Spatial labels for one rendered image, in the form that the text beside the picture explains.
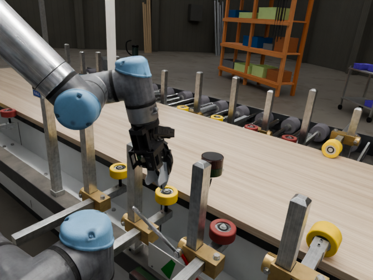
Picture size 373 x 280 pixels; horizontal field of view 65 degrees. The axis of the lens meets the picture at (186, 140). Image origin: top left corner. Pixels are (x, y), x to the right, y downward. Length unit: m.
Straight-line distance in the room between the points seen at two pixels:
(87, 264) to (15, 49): 0.36
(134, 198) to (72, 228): 0.52
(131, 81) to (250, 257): 0.71
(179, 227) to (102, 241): 0.78
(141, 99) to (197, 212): 0.33
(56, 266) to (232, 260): 0.78
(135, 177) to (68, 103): 0.44
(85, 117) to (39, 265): 0.25
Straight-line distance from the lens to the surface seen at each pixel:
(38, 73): 0.58
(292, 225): 0.67
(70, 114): 0.56
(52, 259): 0.46
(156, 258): 1.01
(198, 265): 0.86
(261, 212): 1.02
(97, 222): 0.47
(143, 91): 0.68
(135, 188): 0.95
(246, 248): 1.07
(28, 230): 1.09
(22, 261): 0.47
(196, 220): 0.82
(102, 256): 0.48
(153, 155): 0.71
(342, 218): 1.11
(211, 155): 0.79
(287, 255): 0.72
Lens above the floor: 1.47
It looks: 22 degrees down
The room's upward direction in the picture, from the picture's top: 4 degrees clockwise
